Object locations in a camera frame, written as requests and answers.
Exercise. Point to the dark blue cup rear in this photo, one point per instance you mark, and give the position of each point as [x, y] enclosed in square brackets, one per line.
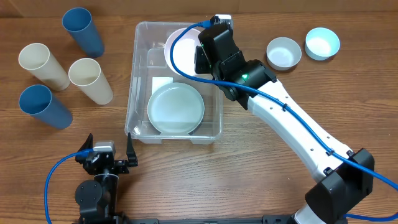
[79, 23]

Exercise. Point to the light blue bowl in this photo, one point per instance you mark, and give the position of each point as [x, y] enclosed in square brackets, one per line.
[321, 43]

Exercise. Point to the dark blue cup front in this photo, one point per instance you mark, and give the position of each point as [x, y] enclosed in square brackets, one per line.
[39, 102]

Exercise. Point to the clear plastic storage bin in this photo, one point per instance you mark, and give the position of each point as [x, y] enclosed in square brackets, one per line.
[148, 61]

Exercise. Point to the dark blue cup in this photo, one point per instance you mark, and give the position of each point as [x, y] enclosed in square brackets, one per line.
[39, 102]
[79, 23]

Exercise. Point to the white label in bin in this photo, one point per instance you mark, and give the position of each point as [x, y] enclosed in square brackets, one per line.
[158, 82]

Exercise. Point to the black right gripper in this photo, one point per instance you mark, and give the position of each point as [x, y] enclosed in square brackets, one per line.
[204, 63]

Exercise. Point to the pink bowl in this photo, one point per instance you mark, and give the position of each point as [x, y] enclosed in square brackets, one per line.
[184, 51]

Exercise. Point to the grey plate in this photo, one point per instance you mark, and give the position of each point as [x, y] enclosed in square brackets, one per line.
[176, 108]

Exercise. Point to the grey bowl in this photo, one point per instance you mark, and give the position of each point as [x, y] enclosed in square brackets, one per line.
[283, 53]

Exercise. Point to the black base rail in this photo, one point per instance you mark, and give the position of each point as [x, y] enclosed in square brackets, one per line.
[266, 219]

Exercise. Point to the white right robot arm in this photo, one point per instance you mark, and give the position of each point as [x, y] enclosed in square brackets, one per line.
[343, 177]

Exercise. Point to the beige cup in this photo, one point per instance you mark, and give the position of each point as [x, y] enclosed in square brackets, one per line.
[37, 59]
[88, 76]

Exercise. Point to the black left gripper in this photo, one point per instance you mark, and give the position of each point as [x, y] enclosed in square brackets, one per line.
[131, 155]

